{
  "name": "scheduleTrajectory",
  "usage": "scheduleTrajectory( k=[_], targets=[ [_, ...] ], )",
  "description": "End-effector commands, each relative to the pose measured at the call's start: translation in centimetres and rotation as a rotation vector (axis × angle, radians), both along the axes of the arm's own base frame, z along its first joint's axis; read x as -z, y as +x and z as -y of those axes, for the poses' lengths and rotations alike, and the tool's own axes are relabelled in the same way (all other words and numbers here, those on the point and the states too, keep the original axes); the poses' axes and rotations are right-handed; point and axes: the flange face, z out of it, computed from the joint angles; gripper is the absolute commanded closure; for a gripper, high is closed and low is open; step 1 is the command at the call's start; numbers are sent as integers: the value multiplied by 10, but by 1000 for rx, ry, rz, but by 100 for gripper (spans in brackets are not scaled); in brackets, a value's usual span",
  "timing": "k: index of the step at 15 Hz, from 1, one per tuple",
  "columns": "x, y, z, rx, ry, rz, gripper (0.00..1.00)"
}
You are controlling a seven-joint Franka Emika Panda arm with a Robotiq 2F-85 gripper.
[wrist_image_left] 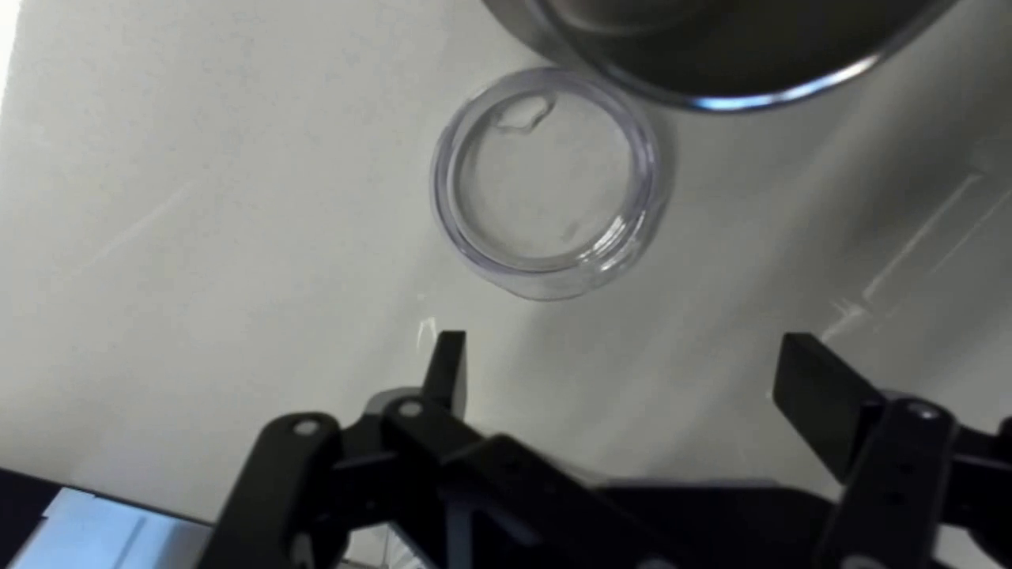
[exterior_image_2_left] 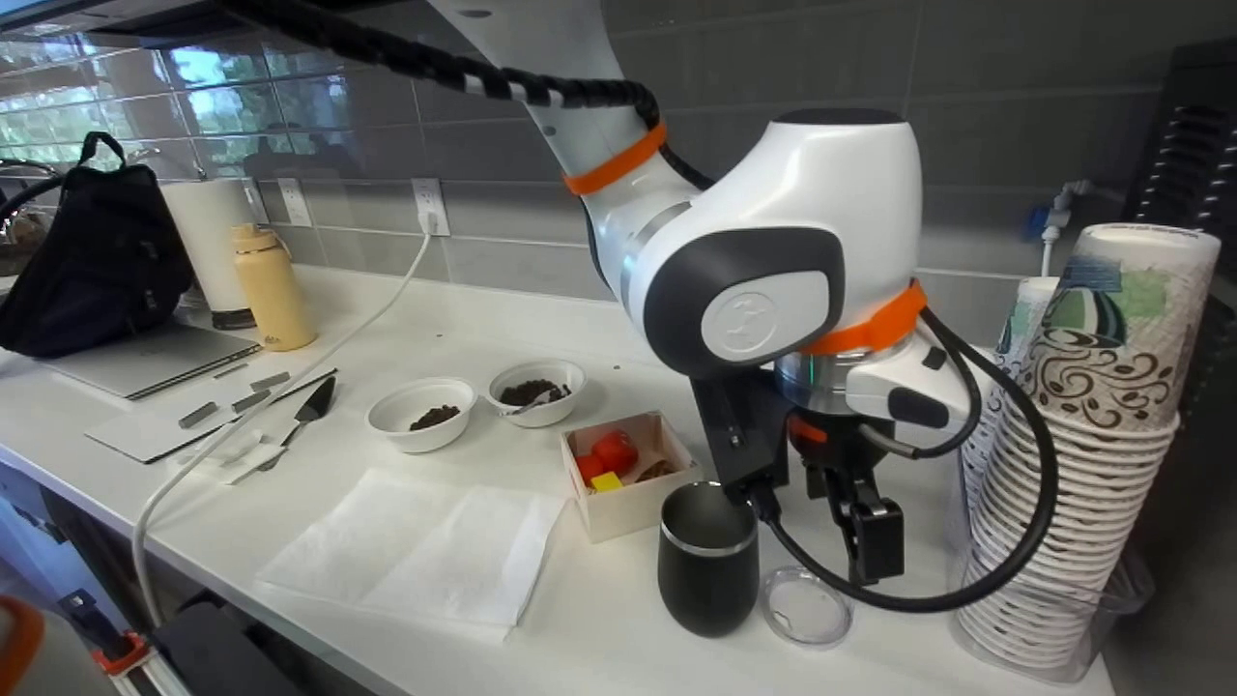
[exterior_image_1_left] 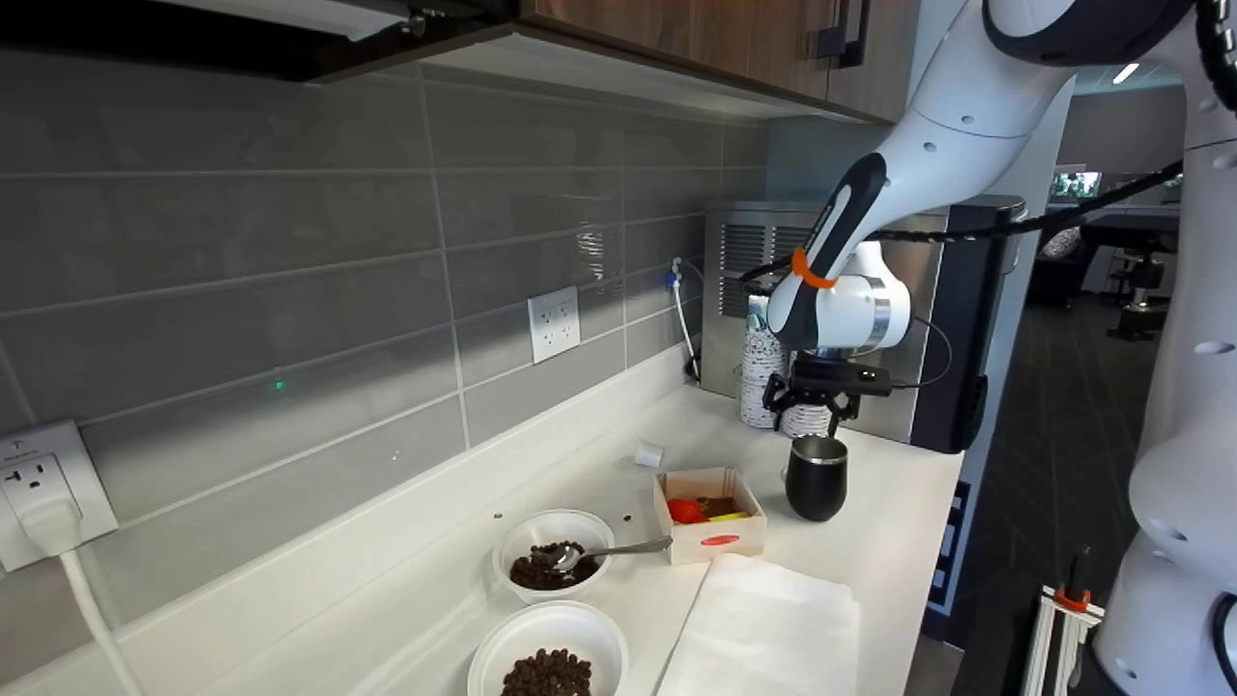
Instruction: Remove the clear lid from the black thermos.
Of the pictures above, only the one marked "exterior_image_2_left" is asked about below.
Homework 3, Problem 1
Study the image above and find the red toy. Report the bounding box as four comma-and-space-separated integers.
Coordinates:
576, 429, 647, 489

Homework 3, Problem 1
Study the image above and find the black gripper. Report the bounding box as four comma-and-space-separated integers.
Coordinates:
749, 411, 910, 589

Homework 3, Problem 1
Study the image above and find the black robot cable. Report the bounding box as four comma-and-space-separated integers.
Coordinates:
756, 304, 1062, 619

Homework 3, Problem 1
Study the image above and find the white power cable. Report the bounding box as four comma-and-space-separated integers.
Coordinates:
131, 226, 437, 629

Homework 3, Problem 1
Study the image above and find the clear thermos lid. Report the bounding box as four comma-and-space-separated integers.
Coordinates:
756, 564, 858, 650

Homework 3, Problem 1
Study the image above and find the brown patterned toy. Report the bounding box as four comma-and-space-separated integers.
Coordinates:
631, 445, 680, 489

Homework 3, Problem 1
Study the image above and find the white bowl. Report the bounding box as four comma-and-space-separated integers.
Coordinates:
365, 377, 479, 458
483, 360, 591, 432

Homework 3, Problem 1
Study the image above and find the white paper sheet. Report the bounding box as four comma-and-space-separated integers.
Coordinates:
85, 360, 341, 468

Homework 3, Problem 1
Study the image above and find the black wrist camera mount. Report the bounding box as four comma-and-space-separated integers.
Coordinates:
698, 368, 792, 506

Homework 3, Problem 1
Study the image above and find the black braided cable sleeve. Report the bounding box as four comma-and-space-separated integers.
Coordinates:
223, 0, 719, 195

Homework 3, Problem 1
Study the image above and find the dark grounds pile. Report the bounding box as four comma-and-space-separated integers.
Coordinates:
499, 377, 571, 411
406, 402, 463, 432

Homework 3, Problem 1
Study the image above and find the tan bottle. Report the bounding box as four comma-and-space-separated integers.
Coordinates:
227, 226, 322, 355

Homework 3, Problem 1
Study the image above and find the black thermos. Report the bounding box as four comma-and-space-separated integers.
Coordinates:
655, 478, 765, 641

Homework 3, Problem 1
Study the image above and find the white board with grey strips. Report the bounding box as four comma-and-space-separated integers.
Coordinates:
45, 313, 267, 411

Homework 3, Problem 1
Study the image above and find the white napkin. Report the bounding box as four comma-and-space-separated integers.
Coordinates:
252, 464, 571, 646

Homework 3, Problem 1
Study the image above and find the black wall rack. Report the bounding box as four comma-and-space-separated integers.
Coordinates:
1130, 38, 1237, 267

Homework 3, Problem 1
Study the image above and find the white wall outlet with plug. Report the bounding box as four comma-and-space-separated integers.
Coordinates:
406, 173, 456, 244

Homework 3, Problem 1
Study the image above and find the black bag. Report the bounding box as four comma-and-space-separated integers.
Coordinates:
0, 129, 197, 365

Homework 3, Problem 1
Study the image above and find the blue white spray bottle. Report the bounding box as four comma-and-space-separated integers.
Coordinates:
1020, 181, 1099, 283

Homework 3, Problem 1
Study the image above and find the black head spatula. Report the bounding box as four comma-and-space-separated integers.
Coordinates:
227, 370, 341, 485

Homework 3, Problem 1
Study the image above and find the white paper towel roll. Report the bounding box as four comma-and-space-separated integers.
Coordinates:
157, 173, 261, 329

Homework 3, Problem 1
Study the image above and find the tall patterned paper cup stack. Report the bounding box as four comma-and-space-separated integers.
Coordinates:
953, 222, 1227, 682

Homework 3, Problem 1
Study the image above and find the grey object with orange band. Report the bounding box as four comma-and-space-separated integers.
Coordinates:
0, 592, 55, 696

